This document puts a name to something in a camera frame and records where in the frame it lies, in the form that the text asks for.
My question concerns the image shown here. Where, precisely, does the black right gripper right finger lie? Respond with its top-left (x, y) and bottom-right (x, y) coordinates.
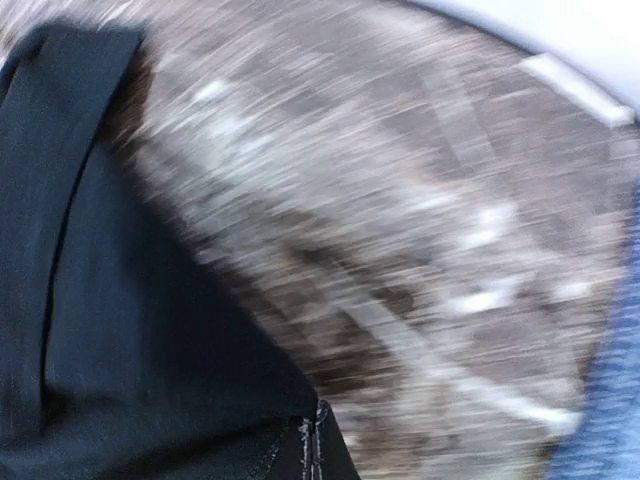
top-left (312, 400), bottom-right (360, 480)

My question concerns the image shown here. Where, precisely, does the black garment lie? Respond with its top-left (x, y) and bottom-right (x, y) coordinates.
top-left (1, 23), bottom-right (317, 479)

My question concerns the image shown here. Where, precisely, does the blue checkered shirt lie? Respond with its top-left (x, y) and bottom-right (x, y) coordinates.
top-left (544, 191), bottom-right (639, 480)

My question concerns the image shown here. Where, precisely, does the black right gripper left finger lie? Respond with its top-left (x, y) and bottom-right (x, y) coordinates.
top-left (246, 417), bottom-right (315, 480)

